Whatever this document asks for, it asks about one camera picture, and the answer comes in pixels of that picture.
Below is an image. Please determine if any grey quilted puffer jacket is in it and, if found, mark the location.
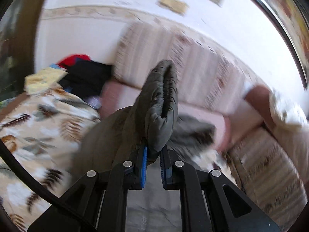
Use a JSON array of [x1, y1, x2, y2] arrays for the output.
[[70, 60, 215, 182]]

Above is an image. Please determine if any black and red clothes pile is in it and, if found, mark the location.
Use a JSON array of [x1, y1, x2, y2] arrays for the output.
[[57, 54, 114, 100]]

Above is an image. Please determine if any pink quilted bolster cushion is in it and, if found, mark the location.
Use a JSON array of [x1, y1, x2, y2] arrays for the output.
[[99, 80, 230, 152]]

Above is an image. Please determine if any leaf pattern fleece blanket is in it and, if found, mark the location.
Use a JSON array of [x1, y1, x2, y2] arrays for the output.
[[1, 86, 100, 231]]

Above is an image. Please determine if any striped floral back cushion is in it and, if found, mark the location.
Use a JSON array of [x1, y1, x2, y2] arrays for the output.
[[114, 23, 263, 115]]

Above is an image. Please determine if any striped floral side cushion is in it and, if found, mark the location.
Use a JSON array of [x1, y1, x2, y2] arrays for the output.
[[226, 128, 307, 231]]

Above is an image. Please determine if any yellow patterned cloth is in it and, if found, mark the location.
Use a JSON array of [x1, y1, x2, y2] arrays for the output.
[[24, 67, 68, 95]]

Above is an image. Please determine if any white pillow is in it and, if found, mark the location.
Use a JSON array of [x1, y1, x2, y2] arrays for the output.
[[269, 90, 308, 132]]

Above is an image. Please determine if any wooden glass panel door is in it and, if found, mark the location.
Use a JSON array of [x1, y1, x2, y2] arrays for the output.
[[1, 0, 45, 101]]

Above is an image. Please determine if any black cable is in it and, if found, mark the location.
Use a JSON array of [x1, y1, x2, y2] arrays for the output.
[[0, 138, 60, 206]]

